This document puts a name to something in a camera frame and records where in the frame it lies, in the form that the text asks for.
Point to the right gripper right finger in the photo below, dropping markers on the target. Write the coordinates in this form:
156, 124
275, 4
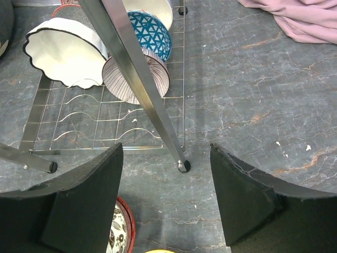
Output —
262, 213

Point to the dusty pink cloth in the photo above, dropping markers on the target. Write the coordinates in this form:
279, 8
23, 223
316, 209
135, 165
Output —
303, 21

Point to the yellow floral bowl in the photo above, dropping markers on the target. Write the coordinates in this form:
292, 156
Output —
160, 251

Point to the blue triangle patterned bowl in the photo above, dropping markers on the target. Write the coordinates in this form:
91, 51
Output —
151, 33

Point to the red patterned bowl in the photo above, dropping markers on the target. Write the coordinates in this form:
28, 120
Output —
67, 2

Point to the black leaf patterned bowl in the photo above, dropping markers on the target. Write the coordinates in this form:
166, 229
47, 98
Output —
123, 229

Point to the plain white bowl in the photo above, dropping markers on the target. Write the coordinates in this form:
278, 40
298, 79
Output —
162, 9

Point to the white scalloped bowl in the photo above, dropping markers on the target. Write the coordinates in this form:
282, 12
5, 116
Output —
67, 51

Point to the stainless steel dish rack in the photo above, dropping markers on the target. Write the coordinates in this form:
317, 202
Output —
128, 64

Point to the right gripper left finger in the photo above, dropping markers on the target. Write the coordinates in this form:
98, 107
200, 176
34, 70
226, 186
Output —
69, 213

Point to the black and cream blanket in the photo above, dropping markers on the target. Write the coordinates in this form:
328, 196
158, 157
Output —
6, 23

